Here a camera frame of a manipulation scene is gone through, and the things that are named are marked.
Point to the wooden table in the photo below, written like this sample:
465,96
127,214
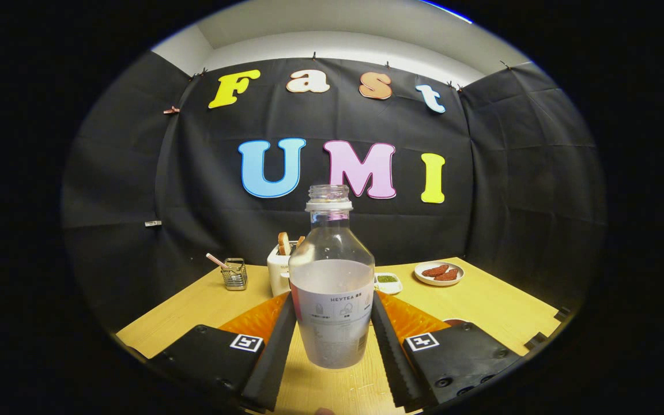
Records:
193,305

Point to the black backdrop cloth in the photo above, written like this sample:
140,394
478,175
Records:
193,190

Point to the white toaster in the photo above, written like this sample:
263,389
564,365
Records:
277,274

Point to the small white seasoning dish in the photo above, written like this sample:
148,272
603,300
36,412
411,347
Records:
388,284

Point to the brown sausage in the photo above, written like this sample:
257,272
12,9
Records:
447,275
434,270

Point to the pink striped straw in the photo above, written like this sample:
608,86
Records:
215,260

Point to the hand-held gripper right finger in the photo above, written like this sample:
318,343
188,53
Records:
392,363

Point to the pink backdrop clip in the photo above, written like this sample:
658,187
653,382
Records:
171,110

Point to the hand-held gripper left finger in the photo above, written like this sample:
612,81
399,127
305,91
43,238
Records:
271,363

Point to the round white plate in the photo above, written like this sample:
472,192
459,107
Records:
424,279

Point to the black table edge clamp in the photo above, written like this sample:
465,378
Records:
535,340
562,313

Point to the clear plastic juice bottle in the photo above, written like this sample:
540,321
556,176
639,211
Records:
332,311

